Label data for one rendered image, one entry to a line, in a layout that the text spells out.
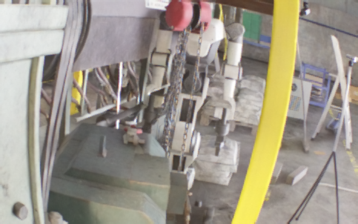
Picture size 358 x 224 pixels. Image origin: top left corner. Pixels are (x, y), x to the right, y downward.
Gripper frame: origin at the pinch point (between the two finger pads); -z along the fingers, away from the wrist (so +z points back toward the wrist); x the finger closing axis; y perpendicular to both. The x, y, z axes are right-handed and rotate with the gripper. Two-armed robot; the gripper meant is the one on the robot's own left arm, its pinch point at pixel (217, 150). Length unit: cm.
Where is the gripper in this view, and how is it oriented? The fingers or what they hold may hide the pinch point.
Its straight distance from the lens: 249.9
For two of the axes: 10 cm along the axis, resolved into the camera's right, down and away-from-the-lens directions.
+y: 9.8, 1.8, -1.0
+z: 1.7, -9.8, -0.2
